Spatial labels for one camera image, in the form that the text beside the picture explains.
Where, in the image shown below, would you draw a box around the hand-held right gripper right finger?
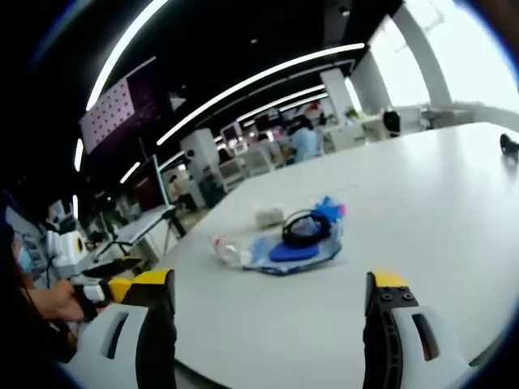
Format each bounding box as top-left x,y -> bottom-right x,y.
362,267 -> 476,389

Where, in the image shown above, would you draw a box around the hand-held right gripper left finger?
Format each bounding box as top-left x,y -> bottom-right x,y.
75,267 -> 178,389

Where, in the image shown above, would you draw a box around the clear plastic bottle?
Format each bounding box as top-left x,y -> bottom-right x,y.
210,233 -> 253,267

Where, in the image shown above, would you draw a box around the clear blue plastic bag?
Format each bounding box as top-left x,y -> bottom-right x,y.
242,220 -> 345,277

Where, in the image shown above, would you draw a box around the blue oval pad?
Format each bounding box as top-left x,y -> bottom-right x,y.
268,240 -> 322,263

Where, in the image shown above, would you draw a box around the black head-mounted goggles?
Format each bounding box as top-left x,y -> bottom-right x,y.
281,207 -> 332,247

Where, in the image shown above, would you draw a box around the small white packet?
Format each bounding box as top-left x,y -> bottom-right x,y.
254,203 -> 285,229

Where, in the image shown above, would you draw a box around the small black object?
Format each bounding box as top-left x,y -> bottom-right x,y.
499,133 -> 519,157

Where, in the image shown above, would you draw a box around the white tabletop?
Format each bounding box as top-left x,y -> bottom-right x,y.
160,120 -> 519,389

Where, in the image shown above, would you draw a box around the person's left hand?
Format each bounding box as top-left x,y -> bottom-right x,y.
31,279 -> 101,325

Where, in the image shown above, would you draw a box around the person's blue face mask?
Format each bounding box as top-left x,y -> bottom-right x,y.
15,246 -> 34,273

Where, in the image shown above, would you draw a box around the white side desk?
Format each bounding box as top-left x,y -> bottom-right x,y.
93,204 -> 179,260

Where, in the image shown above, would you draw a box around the dark monitor on stand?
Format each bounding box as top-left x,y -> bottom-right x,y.
135,156 -> 170,212

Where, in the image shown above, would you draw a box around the person's dark clothing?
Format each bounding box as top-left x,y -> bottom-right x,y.
0,210 -> 78,378

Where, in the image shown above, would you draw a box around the long ceiling light strip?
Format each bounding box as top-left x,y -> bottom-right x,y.
156,41 -> 367,147
234,83 -> 327,123
84,0 -> 174,111

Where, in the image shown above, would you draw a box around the black office chair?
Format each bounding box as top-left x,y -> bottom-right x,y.
382,109 -> 402,139

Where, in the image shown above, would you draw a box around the pink dotted wall panel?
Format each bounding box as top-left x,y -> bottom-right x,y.
79,75 -> 137,156

